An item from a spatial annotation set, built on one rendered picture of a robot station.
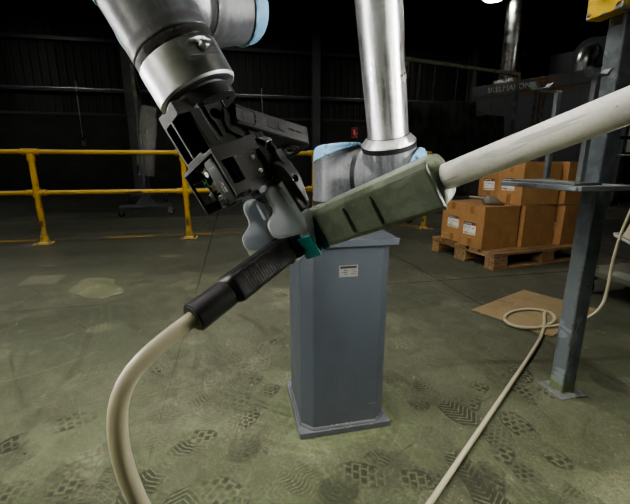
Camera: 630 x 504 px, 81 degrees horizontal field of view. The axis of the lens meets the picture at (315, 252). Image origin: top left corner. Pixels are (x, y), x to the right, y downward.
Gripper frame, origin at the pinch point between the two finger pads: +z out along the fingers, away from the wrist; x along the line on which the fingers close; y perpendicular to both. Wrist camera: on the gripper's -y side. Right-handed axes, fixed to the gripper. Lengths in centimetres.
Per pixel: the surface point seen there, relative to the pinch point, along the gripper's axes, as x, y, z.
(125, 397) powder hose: -0.7, 24.3, 1.6
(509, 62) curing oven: -207, -1020, -24
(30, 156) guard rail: -409, -96, -171
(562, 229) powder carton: -60, -325, 136
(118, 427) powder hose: -1.5, 25.8, 3.4
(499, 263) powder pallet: -92, -255, 124
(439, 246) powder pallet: -153, -287, 108
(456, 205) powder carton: -122, -294, 76
